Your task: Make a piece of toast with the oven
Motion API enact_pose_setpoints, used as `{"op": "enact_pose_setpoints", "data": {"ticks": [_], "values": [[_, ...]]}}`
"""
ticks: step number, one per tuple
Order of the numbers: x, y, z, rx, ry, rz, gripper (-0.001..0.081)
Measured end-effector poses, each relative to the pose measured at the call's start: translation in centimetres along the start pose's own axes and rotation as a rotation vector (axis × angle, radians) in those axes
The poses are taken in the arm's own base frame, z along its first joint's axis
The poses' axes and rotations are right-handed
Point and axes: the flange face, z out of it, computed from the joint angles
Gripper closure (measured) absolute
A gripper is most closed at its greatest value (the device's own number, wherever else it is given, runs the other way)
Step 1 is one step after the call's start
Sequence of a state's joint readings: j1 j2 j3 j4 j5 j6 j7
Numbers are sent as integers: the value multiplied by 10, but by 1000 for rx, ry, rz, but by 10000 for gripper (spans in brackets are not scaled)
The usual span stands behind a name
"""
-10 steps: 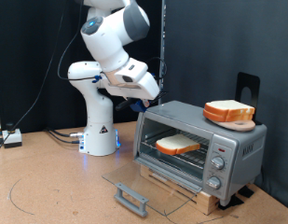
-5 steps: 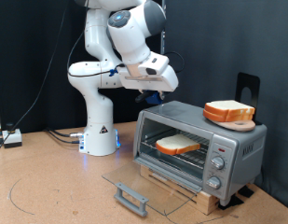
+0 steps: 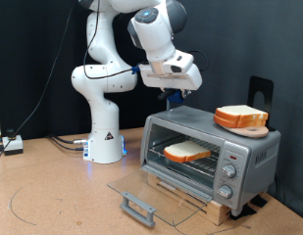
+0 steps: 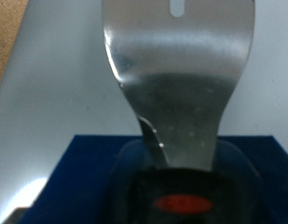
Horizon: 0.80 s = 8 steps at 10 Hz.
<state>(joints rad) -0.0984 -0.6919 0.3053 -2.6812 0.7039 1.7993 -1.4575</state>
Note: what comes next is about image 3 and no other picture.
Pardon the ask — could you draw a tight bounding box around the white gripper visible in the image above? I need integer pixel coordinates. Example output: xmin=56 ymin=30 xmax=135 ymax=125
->
xmin=138 ymin=50 xmax=203 ymax=98

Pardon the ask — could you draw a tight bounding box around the white bread slice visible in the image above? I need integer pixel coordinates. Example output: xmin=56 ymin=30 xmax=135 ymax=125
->
xmin=163 ymin=140 xmax=212 ymax=164
xmin=214 ymin=104 xmax=270 ymax=121
xmin=213 ymin=114 xmax=268 ymax=129

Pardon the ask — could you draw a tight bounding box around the silver oven knob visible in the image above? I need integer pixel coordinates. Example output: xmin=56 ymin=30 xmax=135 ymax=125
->
xmin=217 ymin=184 xmax=233 ymax=200
xmin=222 ymin=163 xmax=237 ymax=179

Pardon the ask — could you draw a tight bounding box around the glass oven door with handle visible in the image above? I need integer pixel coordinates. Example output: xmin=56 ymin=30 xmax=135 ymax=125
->
xmin=107 ymin=164 xmax=215 ymax=228

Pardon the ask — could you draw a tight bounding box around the silver toaster oven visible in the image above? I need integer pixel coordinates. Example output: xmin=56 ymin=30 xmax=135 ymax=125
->
xmin=139 ymin=105 xmax=282 ymax=217

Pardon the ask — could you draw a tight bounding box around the black metal bookend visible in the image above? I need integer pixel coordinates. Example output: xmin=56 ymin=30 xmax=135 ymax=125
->
xmin=247 ymin=75 xmax=278 ymax=132

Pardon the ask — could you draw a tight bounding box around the round wooden plate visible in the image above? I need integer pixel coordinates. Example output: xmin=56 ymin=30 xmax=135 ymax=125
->
xmin=219 ymin=124 xmax=270 ymax=139

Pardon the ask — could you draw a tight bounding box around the dark grey backdrop curtain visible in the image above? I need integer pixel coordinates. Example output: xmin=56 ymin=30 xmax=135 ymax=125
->
xmin=172 ymin=0 xmax=303 ymax=221

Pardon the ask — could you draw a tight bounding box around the wooden slatted base block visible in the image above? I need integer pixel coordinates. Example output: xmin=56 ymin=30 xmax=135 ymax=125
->
xmin=146 ymin=172 xmax=232 ymax=227

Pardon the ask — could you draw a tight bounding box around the black foam pad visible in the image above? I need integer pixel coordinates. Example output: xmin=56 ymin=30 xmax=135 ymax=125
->
xmin=250 ymin=194 xmax=268 ymax=209
xmin=228 ymin=204 xmax=257 ymax=221

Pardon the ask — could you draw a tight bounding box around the black backdrop curtain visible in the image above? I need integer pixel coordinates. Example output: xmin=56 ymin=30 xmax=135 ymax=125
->
xmin=0 ymin=0 xmax=174 ymax=141

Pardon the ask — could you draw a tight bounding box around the wire oven rack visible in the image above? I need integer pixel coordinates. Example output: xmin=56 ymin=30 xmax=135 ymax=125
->
xmin=147 ymin=134 xmax=222 ymax=177

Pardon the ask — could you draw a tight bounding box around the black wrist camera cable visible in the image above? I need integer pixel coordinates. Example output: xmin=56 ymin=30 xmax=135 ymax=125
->
xmin=82 ymin=0 xmax=210 ymax=81

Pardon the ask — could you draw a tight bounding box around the black cable with silver connector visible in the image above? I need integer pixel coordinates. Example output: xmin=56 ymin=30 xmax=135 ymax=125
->
xmin=47 ymin=133 xmax=90 ymax=145

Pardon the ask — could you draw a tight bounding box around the black base power cable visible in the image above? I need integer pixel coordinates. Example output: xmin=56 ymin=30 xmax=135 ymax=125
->
xmin=49 ymin=136 xmax=86 ymax=152

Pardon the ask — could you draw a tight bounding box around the black emergency stop cable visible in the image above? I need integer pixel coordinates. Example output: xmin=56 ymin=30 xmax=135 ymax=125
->
xmin=0 ymin=1 xmax=76 ymax=170

